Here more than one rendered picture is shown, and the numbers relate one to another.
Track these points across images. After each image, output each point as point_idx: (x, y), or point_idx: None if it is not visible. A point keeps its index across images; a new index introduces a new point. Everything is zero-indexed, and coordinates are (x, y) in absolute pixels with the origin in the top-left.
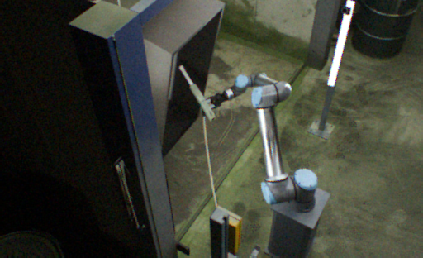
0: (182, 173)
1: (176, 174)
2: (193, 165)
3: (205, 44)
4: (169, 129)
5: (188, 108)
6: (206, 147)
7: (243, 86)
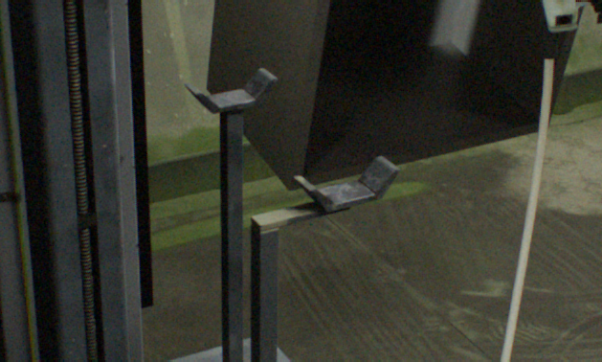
0: (408, 345)
1: (379, 341)
2: (464, 339)
3: None
4: (408, 120)
5: (518, 89)
6: (523, 231)
7: None
